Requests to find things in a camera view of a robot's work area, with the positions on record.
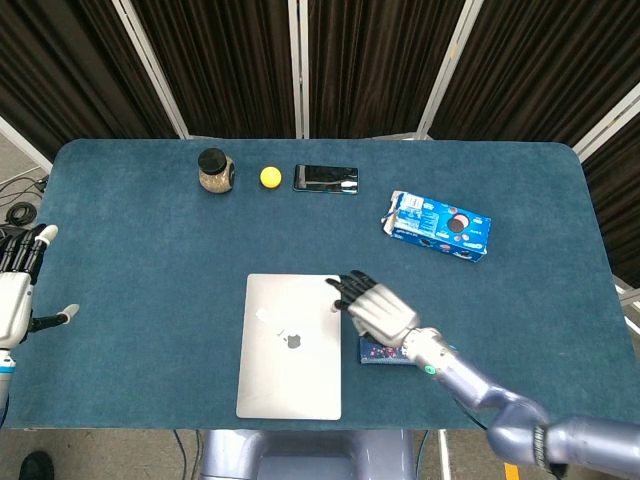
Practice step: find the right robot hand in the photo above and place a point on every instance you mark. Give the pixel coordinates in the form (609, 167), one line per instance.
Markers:
(382, 312)

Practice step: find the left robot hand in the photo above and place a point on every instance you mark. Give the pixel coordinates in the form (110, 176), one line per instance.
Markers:
(15, 305)

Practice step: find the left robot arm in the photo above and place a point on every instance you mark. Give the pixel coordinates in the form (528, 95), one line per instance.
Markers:
(5, 380)

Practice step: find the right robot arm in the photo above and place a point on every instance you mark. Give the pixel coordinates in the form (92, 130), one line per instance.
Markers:
(465, 380)

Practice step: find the silver laptop with apple logo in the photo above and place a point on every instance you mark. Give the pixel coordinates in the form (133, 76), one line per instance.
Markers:
(290, 380)

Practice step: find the dark blue floral pencil case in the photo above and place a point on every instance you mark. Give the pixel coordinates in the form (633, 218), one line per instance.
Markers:
(380, 354)

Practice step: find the blue Oreo cookie box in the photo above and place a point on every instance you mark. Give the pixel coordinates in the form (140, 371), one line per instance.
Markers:
(440, 227)

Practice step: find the black smartphone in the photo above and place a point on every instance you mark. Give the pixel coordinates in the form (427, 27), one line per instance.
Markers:
(325, 178)

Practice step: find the grey-blue robot torso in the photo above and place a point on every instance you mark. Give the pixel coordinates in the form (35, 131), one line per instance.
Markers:
(300, 452)

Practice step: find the black shoe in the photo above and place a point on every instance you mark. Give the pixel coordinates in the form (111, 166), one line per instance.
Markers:
(37, 467)

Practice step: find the yellow ball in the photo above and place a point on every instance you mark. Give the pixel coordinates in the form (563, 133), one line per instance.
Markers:
(271, 178)

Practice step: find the glass jar with black lid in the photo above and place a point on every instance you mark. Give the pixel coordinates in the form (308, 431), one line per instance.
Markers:
(215, 172)

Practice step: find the dark folding screen panel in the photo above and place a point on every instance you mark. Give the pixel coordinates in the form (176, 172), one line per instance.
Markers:
(380, 65)
(75, 75)
(620, 200)
(225, 65)
(540, 70)

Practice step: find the white screen base foot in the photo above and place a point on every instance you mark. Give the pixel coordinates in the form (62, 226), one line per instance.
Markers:
(630, 290)

